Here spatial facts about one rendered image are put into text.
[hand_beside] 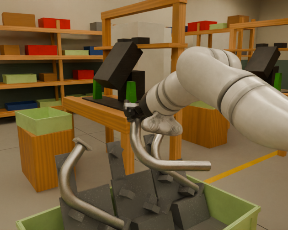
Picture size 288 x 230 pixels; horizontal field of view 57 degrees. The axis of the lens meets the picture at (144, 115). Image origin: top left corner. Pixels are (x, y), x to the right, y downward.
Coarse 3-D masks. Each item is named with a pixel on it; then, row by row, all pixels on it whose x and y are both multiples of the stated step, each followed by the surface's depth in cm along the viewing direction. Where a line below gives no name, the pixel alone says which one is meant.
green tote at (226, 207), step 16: (208, 192) 98; (224, 192) 93; (208, 208) 99; (224, 208) 93; (240, 208) 88; (256, 208) 83; (16, 224) 76; (32, 224) 79; (48, 224) 82; (240, 224) 77; (256, 224) 85
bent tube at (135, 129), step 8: (136, 120) 70; (136, 128) 70; (136, 136) 69; (136, 144) 68; (136, 152) 68; (144, 152) 69; (144, 160) 68; (152, 160) 69; (160, 160) 70; (168, 160) 72; (176, 160) 73; (184, 160) 74; (192, 160) 75; (152, 168) 70; (160, 168) 70; (168, 168) 71; (176, 168) 72; (184, 168) 72; (192, 168) 74; (200, 168) 74; (208, 168) 76
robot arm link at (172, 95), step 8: (232, 56) 42; (232, 64) 41; (240, 64) 42; (168, 80) 49; (176, 80) 48; (160, 88) 52; (168, 88) 49; (176, 88) 48; (160, 96) 52; (168, 96) 50; (176, 96) 48; (184, 96) 48; (192, 96) 48; (168, 104) 51; (176, 104) 50; (184, 104) 50
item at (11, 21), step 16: (16, 16) 548; (32, 16) 564; (64, 32) 600; (80, 32) 622; (96, 32) 646; (0, 48) 564; (16, 48) 558; (32, 48) 576; (48, 48) 594; (16, 80) 566; (32, 80) 586; (48, 80) 609; (64, 80) 630; (80, 80) 648; (80, 96) 661; (0, 112) 555
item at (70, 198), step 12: (84, 144) 73; (72, 156) 72; (72, 168) 72; (60, 180) 70; (60, 192) 70; (72, 192) 71; (72, 204) 70; (84, 204) 72; (96, 216) 73; (108, 216) 75; (120, 228) 76
